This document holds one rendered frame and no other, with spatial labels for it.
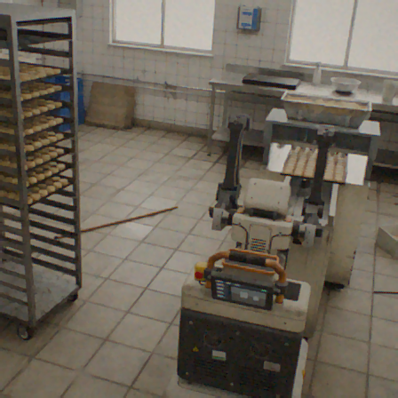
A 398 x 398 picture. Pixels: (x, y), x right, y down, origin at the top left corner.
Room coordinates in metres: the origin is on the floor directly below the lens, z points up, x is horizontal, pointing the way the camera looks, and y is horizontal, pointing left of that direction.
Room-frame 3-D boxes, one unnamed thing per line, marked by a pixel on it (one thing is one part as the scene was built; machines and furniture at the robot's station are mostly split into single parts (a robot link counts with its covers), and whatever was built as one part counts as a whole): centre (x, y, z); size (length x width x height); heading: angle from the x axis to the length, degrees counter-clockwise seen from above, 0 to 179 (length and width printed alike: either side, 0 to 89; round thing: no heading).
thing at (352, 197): (3.93, -0.91, 0.42); 1.28 x 0.72 x 0.84; 166
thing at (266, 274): (2.02, -0.25, 0.87); 0.23 x 0.15 x 0.11; 76
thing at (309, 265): (2.98, -0.67, 0.45); 0.70 x 0.34 x 0.90; 166
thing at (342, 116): (3.47, -0.79, 1.25); 0.56 x 0.29 x 0.14; 76
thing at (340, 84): (5.96, -1.54, 0.94); 0.33 x 0.33 x 0.12
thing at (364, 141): (3.47, -0.79, 1.01); 0.72 x 0.33 x 0.34; 76
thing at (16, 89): (2.50, 0.89, 0.97); 0.03 x 0.03 x 1.70; 68
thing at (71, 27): (2.91, 0.72, 0.97); 0.03 x 0.03 x 1.70; 68
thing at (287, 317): (2.04, -0.25, 0.59); 0.55 x 0.34 x 0.83; 76
